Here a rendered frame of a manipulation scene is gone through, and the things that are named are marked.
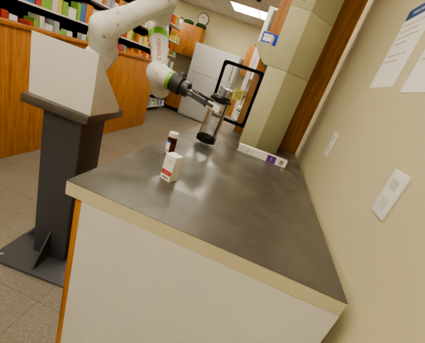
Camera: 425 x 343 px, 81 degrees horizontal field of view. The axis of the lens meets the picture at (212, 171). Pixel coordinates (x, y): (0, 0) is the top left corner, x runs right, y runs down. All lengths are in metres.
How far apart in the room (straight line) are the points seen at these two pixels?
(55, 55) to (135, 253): 0.94
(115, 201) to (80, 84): 0.73
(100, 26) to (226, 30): 6.17
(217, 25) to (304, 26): 5.95
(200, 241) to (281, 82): 1.12
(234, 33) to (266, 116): 5.88
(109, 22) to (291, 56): 0.91
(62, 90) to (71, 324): 0.92
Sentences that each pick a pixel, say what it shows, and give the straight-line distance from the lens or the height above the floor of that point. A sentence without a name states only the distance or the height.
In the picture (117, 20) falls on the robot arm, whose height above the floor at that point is 1.35.
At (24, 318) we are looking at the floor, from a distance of 1.60.
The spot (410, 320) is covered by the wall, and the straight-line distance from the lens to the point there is 0.57.
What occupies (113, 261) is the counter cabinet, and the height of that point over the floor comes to 0.77.
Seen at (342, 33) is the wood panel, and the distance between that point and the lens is 1.96.
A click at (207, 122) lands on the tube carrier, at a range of 1.23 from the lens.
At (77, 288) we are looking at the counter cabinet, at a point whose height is 0.62.
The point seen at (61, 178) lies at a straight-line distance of 1.49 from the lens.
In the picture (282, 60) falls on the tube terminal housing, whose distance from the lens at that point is 1.52.
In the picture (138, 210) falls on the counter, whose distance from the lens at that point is 0.62.
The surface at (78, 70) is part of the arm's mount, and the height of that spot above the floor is 1.11.
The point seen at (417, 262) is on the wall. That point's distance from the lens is 0.59.
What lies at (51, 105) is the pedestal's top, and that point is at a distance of 1.33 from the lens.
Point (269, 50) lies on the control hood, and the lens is 1.53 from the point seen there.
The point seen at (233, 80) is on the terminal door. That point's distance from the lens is 1.87.
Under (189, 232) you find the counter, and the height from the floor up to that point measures 0.94.
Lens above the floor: 1.28
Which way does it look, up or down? 21 degrees down
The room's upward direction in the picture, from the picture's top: 20 degrees clockwise
